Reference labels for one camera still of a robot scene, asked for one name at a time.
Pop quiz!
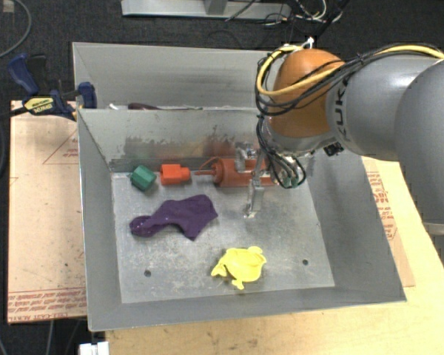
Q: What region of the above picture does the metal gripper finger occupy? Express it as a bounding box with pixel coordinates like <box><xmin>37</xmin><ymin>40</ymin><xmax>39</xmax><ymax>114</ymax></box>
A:
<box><xmin>243</xmin><ymin>181</ymin><xmax>265</xmax><ymax>220</ymax></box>
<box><xmin>235</xmin><ymin>143</ymin><xmax>255</xmax><ymax>173</ymax></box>

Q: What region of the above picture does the red-brown plastic bottle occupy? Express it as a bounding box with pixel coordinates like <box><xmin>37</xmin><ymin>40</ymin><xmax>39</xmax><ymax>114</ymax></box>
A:
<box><xmin>195</xmin><ymin>156</ymin><xmax>283</xmax><ymax>189</ymax></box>

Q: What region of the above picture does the yellow toy duck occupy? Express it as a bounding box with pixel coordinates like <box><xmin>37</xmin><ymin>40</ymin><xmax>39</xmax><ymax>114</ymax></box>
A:
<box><xmin>210</xmin><ymin>246</ymin><xmax>268</xmax><ymax>291</ymax></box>

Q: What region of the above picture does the purple cloth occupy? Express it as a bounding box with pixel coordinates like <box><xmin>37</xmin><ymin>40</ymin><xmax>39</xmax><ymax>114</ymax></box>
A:
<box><xmin>129</xmin><ymin>194</ymin><xmax>219</xmax><ymax>242</ymax></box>

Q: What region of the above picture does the orange plastic block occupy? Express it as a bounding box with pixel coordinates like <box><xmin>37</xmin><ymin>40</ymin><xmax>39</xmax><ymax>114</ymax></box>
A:
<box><xmin>159</xmin><ymin>163</ymin><xmax>192</xmax><ymax>186</ymax></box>

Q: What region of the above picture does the grey metal bin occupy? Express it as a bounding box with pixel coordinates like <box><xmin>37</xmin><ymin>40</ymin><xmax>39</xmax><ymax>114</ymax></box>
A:
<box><xmin>72</xmin><ymin>41</ymin><xmax>408</xmax><ymax>333</ymax></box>

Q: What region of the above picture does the green hexagonal block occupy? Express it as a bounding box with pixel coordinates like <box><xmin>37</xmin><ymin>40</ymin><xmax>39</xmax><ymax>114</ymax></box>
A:
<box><xmin>129</xmin><ymin>164</ymin><xmax>158</xmax><ymax>192</ymax></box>

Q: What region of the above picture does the brown cardboard board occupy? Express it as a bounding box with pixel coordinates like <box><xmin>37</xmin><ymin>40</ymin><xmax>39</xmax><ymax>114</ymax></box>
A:
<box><xmin>7</xmin><ymin>100</ymin><xmax>417</xmax><ymax>325</ymax></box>

